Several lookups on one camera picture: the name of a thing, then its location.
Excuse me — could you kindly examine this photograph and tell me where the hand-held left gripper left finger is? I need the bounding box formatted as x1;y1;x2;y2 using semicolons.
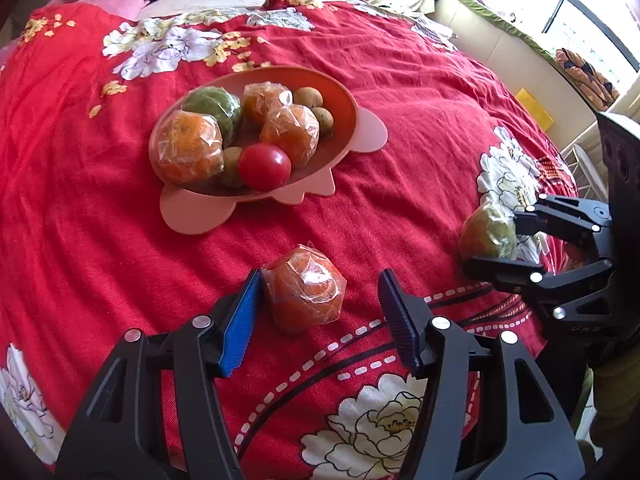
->
55;268;263;480

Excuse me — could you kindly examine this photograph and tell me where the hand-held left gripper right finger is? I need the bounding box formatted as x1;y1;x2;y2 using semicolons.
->
377;268;586;480

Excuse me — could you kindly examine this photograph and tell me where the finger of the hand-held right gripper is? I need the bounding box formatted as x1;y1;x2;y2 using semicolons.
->
514;194;613;244
464;254;614;307

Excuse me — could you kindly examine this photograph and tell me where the small green orange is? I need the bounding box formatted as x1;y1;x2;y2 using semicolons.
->
458;202;518;261

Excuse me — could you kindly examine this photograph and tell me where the pink plastic plate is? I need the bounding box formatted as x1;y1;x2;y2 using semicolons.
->
149;66;389;236

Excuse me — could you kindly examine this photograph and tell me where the brown longan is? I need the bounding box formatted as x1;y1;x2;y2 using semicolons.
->
217;146;246;189
292;86;323;109
312;106;335;137

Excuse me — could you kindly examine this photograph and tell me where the red tomato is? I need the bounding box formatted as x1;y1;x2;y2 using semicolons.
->
238;143;292;192

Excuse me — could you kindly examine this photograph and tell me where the large green orange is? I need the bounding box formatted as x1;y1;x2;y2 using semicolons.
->
181;86;244;146

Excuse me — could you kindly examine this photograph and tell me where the person's right forearm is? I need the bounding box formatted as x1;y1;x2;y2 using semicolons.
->
575;350;640;466

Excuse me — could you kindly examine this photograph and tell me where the yellow box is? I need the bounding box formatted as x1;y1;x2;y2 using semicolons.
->
515;88;555;131

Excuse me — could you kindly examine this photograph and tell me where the orange patterned cushion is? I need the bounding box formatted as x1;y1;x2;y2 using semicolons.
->
555;48;621;111

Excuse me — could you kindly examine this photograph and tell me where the red floral blanket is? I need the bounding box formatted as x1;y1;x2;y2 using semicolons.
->
0;0;581;480

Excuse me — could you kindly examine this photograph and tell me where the cream cover with green trim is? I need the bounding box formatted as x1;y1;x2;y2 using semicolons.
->
435;0;601;161

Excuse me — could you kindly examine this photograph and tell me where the window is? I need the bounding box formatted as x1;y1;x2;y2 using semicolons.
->
520;0;640;71

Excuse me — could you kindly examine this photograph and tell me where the white printed cloth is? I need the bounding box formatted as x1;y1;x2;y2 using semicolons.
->
410;15;458;53

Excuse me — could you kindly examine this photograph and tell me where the white wire rack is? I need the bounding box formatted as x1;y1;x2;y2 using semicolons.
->
560;145;608;201

